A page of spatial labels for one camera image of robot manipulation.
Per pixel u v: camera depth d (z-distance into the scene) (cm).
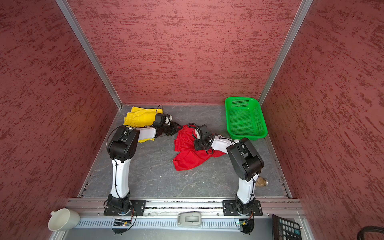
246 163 50
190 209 76
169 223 71
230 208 74
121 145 58
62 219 67
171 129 95
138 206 74
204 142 73
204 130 78
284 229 67
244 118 113
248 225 72
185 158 88
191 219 70
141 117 107
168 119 90
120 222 73
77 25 77
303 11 73
